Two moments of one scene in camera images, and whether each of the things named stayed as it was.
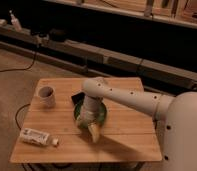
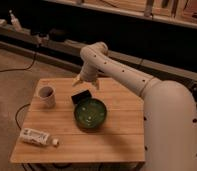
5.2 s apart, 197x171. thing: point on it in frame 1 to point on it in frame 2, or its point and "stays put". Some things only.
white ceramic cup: (47, 99) stays put
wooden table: (126, 134) stays put
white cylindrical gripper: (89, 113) to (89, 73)
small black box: (78, 99) stays put
